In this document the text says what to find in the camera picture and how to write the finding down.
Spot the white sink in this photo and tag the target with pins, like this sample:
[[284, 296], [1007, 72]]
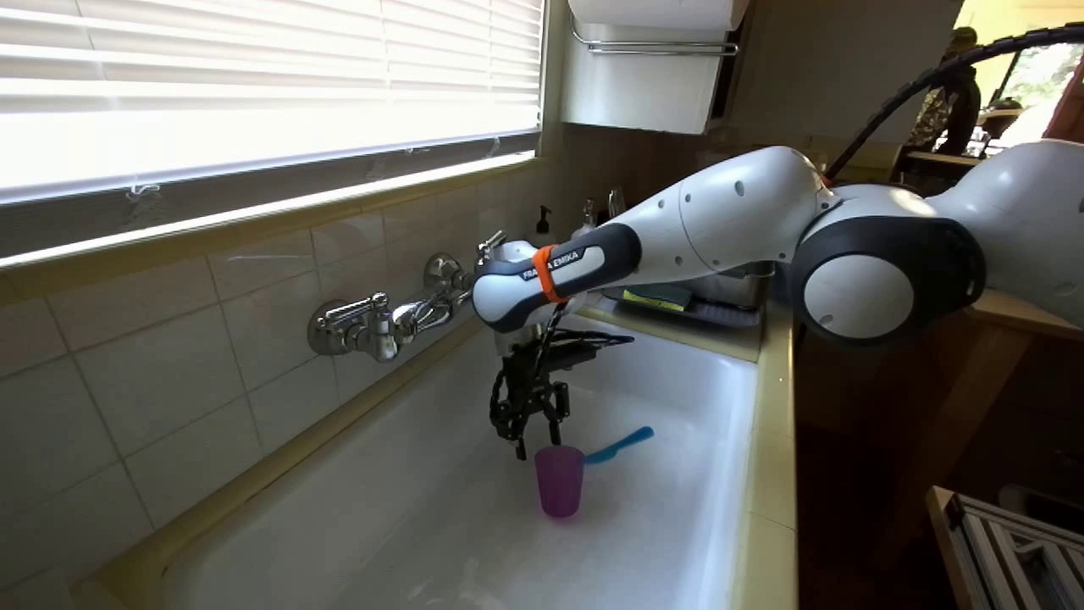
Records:
[[406, 517]]

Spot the clear pump bottle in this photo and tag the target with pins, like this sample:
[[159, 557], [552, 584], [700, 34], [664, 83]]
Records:
[[588, 219]]

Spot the person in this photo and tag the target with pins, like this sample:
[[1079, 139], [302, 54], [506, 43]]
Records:
[[948, 102]]

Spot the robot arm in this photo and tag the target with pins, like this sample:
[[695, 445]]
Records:
[[745, 212]]

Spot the blue plastic spoon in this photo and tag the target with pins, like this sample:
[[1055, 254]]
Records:
[[622, 443]]

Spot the chrome tap lever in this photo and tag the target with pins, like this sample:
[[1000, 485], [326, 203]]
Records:
[[351, 309]]

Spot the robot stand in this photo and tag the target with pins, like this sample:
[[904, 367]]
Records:
[[1008, 551]]

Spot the metal pot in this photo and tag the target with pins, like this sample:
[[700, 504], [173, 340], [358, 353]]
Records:
[[737, 284]]

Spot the purple plastic cup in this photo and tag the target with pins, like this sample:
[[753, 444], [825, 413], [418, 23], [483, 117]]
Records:
[[560, 483]]

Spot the metal towel rack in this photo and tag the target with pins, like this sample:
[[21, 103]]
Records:
[[652, 47]]

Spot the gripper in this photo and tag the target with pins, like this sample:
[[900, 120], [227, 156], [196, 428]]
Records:
[[532, 371]]

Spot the yellow green sponge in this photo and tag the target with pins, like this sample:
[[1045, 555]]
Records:
[[658, 297]]

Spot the black dish tray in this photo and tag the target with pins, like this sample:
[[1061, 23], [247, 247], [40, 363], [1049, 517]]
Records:
[[720, 314]]

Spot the chrome wall tap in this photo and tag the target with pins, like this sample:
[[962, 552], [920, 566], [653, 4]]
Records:
[[381, 326]]

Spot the dark soap dispenser bottle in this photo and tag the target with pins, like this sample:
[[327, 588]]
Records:
[[543, 224]]

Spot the window with white blinds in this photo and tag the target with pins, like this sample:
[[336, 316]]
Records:
[[254, 85]]

